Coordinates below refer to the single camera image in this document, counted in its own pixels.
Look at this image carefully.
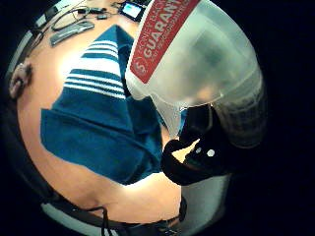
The blue white striped towel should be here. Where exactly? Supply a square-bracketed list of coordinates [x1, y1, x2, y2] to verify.
[39, 24, 191, 187]

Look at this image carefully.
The thin black cable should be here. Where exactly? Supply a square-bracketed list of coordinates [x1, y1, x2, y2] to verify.
[86, 206, 111, 236]

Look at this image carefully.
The small device with lit screen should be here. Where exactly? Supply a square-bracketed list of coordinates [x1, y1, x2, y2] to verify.
[119, 1, 146, 23]

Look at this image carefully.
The clear plastic container red label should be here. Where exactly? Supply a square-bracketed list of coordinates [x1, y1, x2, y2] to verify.
[124, 0, 269, 149]

